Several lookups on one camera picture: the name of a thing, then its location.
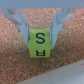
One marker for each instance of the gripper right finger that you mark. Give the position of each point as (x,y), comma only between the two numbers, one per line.
(57,24)

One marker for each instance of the yellow block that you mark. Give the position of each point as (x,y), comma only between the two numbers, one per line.
(40,41)

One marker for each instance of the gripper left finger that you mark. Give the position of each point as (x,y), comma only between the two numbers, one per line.
(20,25)

